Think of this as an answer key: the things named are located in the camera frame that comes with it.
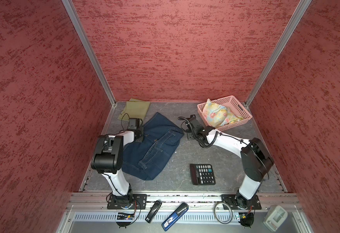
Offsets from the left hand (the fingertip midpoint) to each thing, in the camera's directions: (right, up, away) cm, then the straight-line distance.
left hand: (144, 133), depth 100 cm
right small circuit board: (+58, -40, -29) cm, 76 cm away
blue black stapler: (+19, -38, -35) cm, 54 cm away
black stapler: (+11, -35, -31) cm, 48 cm away
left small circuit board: (-5, -39, -28) cm, 48 cm away
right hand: (+33, 0, -7) cm, 34 cm away
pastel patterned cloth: (+53, +13, +9) cm, 56 cm away
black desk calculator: (+38, -22, -19) cm, 47 cm away
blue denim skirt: (+5, -14, -13) cm, 20 cm away
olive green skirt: (-9, +18, +14) cm, 24 cm away
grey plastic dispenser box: (+70, -37, -32) cm, 86 cm away
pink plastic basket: (+69, +24, +18) cm, 75 cm away
